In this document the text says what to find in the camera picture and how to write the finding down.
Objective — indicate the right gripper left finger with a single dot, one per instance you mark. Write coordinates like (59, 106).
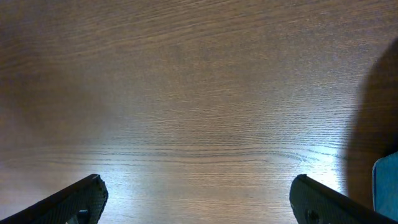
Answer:
(81, 202)

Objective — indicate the blue denim jeans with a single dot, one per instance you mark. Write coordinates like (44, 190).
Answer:
(385, 186)

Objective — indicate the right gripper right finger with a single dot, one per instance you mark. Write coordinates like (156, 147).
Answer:
(315, 203)

